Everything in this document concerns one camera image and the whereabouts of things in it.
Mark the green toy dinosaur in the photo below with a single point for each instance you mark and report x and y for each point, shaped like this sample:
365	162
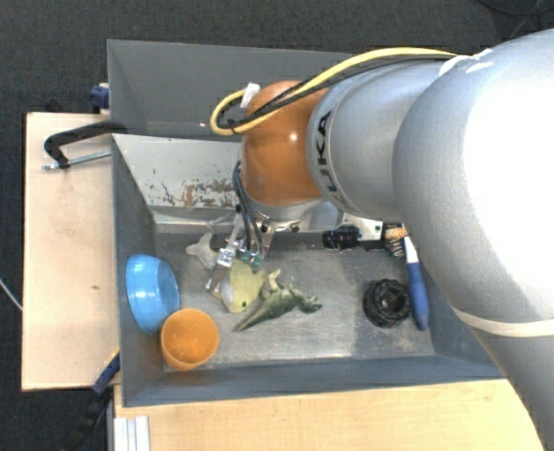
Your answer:
277	304

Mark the blue bowl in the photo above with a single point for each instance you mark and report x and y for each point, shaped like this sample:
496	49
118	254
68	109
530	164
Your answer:
148	294

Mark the black ribbed round cap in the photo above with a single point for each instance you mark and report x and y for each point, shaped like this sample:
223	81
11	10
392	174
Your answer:
386	303

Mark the pale wood flat board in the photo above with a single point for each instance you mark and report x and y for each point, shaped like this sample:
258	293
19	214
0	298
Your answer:
66	261

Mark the pale grey toy shark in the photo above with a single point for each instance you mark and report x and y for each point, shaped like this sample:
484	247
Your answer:
201	249

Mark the black cylinder on white bracket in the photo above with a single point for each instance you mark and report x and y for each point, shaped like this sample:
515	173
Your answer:
343	238

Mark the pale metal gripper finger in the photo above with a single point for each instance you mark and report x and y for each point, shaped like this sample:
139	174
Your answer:
217	273

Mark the grey metal bin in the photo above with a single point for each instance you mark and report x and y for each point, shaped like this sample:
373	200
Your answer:
305	346

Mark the orange cup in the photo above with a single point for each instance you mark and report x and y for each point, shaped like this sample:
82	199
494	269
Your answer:
189	340

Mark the pale yellow toy fish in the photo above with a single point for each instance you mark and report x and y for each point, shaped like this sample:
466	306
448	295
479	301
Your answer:
244	287

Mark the blue and white pen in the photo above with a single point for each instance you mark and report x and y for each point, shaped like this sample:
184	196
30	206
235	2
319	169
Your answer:
419	294

